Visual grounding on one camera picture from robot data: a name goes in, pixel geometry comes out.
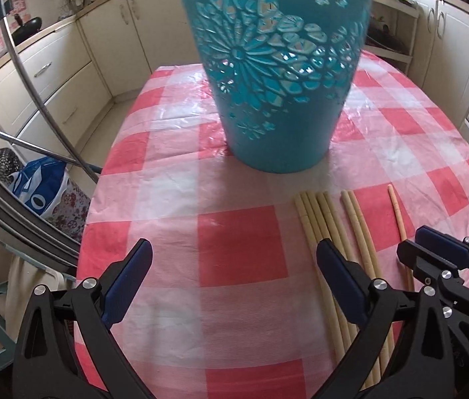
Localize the blue white plastic bag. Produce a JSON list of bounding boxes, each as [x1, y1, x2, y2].
[[8, 156, 70, 217]]

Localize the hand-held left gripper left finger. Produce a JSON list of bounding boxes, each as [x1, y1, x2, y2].
[[12, 238, 154, 399]]

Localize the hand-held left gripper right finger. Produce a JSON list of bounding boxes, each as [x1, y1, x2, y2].
[[316, 239, 462, 399]]

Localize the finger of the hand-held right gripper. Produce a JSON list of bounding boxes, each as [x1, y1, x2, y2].
[[414, 224, 469, 271], [396, 239, 469, 368]]

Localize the row of beige chopsticks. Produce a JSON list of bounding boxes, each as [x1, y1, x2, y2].
[[294, 186, 416, 391]]

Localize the curved metal gooseneck pole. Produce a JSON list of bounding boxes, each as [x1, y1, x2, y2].
[[0, 0, 103, 184]]

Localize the thin metal rod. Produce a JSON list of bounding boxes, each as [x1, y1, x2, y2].
[[0, 118, 103, 174]]

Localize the teal perforated plastic basket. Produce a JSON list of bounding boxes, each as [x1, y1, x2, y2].
[[172, 0, 379, 174]]

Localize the red white checkered tablecloth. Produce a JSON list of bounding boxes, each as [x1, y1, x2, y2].
[[74, 48, 469, 399]]

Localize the cream drawer cabinet unit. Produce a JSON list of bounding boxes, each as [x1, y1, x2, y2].
[[409, 0, 469, 163]]

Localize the floral patterned bin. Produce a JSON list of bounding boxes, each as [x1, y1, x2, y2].
[[41, 179, 92, 242]]

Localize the cream lower kitchen cabinets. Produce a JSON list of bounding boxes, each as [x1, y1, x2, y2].
[[0, 0, 202, 167]]

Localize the black wok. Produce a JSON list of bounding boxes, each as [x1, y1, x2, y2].
[[10, 16, 44, 45]]

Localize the white rolling storage rack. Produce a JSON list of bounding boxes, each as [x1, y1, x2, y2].
[[365, 0, 421, 65]]

